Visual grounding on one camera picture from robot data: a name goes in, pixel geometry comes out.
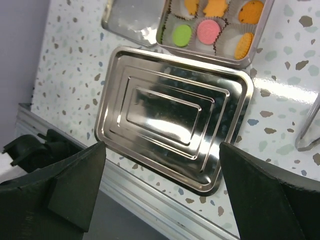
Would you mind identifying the metal tongs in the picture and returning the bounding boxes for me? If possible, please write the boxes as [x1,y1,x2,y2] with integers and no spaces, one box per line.
[294,93,320,152]

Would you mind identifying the aluminium front rail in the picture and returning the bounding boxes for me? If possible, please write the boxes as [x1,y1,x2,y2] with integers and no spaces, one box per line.
[16,103,239,240]

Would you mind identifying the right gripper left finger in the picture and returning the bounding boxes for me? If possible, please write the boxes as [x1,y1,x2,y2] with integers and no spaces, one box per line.
[0,141,106,240]

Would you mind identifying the orange round biscuit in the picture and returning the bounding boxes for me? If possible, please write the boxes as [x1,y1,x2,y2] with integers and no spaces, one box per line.
[234,32,254,60]
[238,0,264,25]

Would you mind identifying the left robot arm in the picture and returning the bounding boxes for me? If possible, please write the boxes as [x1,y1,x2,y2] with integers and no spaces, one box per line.
[2,129,84,173]

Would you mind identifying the orange flower cookie bottom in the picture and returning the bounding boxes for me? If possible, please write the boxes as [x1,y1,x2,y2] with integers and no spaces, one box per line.
[184,0,199,16]

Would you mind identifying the orange round biscuit bottom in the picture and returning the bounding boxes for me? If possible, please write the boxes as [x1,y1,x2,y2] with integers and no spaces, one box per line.
[238,0,264,25]

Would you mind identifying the silver tin lid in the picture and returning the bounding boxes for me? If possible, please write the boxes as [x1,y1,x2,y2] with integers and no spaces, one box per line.
[101,0,166,47]

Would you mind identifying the steel serving tray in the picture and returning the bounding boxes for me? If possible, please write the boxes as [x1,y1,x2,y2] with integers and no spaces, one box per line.
[94,46,255,196]

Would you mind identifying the cookie tin with paper cups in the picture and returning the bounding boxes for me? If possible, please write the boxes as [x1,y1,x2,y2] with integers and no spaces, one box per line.
[156,0,274,69]

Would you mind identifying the orange flower cookie top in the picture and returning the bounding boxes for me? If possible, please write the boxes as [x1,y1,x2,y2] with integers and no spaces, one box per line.
[203,0,228,18]

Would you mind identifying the green round cookie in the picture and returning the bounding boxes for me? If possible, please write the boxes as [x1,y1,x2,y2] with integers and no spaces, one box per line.
[172,24,192,48]

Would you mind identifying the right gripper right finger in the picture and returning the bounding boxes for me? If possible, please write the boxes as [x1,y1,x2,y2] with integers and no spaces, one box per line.
[219,142,320,240]

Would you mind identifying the pink round cookie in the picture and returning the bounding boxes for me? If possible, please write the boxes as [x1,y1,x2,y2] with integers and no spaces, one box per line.
[196,19,221,45]

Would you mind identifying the orange flower cookie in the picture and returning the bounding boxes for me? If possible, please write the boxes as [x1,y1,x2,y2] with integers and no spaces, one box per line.
[203,0,228,18]
[184,0,199,16]

